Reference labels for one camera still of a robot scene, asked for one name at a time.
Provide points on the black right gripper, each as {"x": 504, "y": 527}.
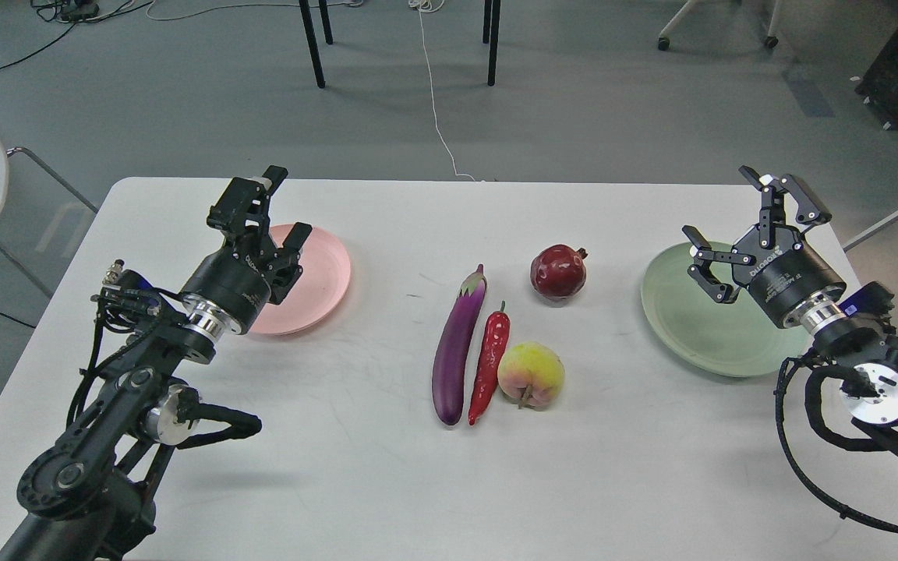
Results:
{"x": 783, "y": 275}

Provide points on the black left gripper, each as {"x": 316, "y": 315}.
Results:
{"x": 231, "y": 286}

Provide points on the dark red pomegranate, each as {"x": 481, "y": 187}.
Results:
{"x": 559, "y": 272}

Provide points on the purple eggplant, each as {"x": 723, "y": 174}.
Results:
{"x": 449, "y": 363}

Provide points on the yellow pink peach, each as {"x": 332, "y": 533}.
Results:
{"x": 531, "y": 374}

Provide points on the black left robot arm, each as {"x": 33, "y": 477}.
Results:
{"x": 90, "y": 496}

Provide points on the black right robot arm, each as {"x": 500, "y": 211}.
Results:
{"x": 850, "y": 397}

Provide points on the pink plate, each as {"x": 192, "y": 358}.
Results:
{"x": 326, "y": 276}

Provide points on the green plate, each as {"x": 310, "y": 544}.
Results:
{"x": 734, "y": 340}

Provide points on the black table leg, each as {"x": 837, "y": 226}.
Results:
{"x": 311, "y": 42}
{"x": 323, "y": 6}
{"x": 486, "y": 25}
{"x": 493, "y": 44}

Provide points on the black table leg rear left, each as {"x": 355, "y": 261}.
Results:
{"x": 323, "y": 6}

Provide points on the white office chair base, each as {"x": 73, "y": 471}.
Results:
{"x": 703, "y": 20}

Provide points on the red chili pepper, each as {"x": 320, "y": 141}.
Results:
{"x": 493, "y": 345}

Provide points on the black table leg rear right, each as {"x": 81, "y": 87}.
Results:
{"x": 486, "y": 25}

